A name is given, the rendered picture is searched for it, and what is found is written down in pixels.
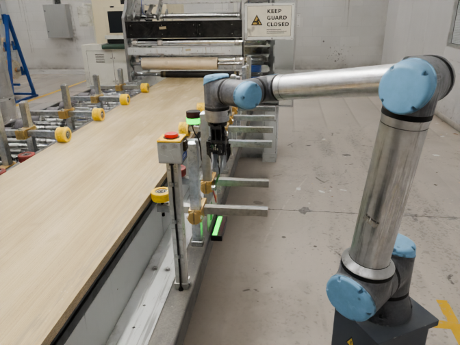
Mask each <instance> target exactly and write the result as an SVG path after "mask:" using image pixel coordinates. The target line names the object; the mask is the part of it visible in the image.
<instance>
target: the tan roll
mask: <svg viewBox="0 0 460 345"><path fill-rule="evenodd" d="M133 65H141V66H142V69H143V70H218V67H219V65H242V62H218V58H217V57H143V58H142V59H141V62H133Z"/></svg>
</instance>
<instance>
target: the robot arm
mask: <svg viewBox="0 0 460 345"><path fill-rule="evenodd" d="M455 78H456V75H455V70H454V67H453V65H452V64H451V63H450V62H449V61H448V60H447V59H446V58H444V57H442V56H439V55H414V56H407V57H404V58H402V60H401V61H399V62H398V63H396V64H384V65H376V66H363V67H356V68H343V69H335V70H327V71H314V72H307V73H294V74H286V75H283V74H280V75H277V74H270V75H266V76H262V77H255V78H250V79H243V80H237V79H230V78H229V74H226V73H219V74H212V75H206V76H204V78H203V86H204V102H205V121H206V122H207V124H208V126H210V133H211V136H209V137H208V139H207V141H206V147H207V155H209V157H210V159H211V162H212V168H214V169H215V171H216V172H217V173H218V174H221V173H222V172H223V170H224V169H225V166H226V164H227V162H228V159H229V157H230V154H231V144H229V141H228V140H229V139H228V137H227V131H226V129H225V126H226V125H227V121H229V114H231V111H229V106H233V107H239V108H241V109H243V110H251V109H253V108H255V107H257V106H258V105H259V103H265V102H268V101H283V100H294V99H328V98H346V97H379V98H380V100H381V102H382V108H381V119H380V123H379V128H378V131H377V135H376V140H375V143H374V149H373V152H372V158H371V161H370V166H369V170H368V175H367V179H366V184H365V188H364V191H363V196H362V200H361V205H360V208H359V214H358V217H357V223H356V226H355V232H354V235H353V241H352V244H351V247H349V248H347V249H345V250H344V251H343V253H342V256H341V260H340V266H339V269H338V271H337V273H336V274H335V275H333V276H332V277H331V278H330V279H329V280H328V282H327V287H326V292H327V296H328V299H329V301H330V303H331V304H332V306H334V307H335V308H336V310H337V311H338V312H339V313H340V314H342V315H343V316H344V317H346V318H348V319H350V320H353V321H357V322H363V321H366V320H368V321H370V322H372V323H375V324H378V325H381V326H385V327H397V326H400V325H403V324H405V323H407V322H408V321H409V320H410V318H411V315H412V304H411V300H410V297H409V288H410V285H411V278H412V273H413V266H414V262H415V258H416V245H415V243H414V242H413V241H412V240H411V239H409V238H408V237H406V236H404V235H402V234H399V233H398V231H399V229H400V224H401V221H402V219H403V214H404V211H405V208H406V204H407V200H408V198H409V193H410V190H411V186H412V183H413V179H414V177H415V173H416V169H417V167H418V162H419V159H420V156H421V152H422V148H423V146H424V141H425V138H426V135H427V131H428V129H429V125H430V122H431V121H432V119H433V115H434V112H435V108H436V105H437V102H438V101H439V100H441V99H443V98H444V97H446V96H447V95H448V94H449V92H450V91H451V90H452V88H453V86H454V84H455ZM218 156H220V159H221V163H220V168H219V165H218V164H219V162H218Z"/></svg>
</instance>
